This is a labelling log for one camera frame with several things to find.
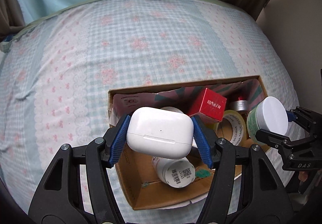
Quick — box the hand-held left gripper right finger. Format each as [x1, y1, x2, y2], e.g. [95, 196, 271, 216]
[191, 116, 295, 224]

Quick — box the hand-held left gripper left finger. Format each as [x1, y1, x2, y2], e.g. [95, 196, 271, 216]
[29, 114, 131, 224]

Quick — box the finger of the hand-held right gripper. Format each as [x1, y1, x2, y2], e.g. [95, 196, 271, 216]
[286, 106, 317, 130]
[255, 129, 293, 151]

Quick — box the white lid jar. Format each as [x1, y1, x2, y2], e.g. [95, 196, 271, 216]
[246, 96, 289, 142]

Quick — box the small red box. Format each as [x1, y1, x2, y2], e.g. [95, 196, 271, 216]
[187, 88, 227, 124]

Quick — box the clear tape roll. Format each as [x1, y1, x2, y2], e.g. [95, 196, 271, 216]
[211, 109, 252, 149]

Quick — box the white plastic bottle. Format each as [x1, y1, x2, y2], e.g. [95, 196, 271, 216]
[151, 155, 196, 188]

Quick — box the white earbuds case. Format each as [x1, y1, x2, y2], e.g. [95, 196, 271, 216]
[126, 106, 194, 160]

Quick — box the cardboard box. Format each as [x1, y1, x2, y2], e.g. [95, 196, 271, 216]
[108, 75, 268, 211]

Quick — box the checked floral bed sheet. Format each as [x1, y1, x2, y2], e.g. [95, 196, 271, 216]
[0, 0, 298, 224]

